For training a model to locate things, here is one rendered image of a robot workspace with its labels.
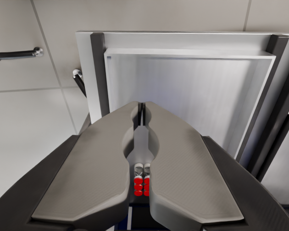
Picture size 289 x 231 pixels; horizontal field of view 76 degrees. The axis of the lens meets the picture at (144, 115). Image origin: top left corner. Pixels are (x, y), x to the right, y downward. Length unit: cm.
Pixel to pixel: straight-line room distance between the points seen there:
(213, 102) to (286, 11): 111
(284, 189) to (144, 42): 54
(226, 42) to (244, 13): 98
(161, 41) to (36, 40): 113
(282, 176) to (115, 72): 49
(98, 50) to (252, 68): 26
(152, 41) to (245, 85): 19
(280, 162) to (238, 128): 18
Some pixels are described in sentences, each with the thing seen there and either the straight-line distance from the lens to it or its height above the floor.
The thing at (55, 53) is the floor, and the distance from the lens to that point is 136.
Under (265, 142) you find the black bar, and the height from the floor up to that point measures 90.
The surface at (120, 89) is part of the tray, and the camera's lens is 35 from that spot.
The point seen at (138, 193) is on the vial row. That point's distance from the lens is 48.
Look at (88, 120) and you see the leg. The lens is 109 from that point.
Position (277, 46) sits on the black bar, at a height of 90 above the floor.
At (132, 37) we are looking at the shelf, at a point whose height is 88.
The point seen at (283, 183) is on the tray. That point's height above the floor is 88.
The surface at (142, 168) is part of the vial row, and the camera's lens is 46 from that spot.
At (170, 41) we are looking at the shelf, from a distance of 33.
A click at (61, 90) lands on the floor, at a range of 146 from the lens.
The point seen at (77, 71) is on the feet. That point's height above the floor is 1.
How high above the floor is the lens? 120
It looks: 57 degrees down
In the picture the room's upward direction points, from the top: 180 degrees counter-clockwise
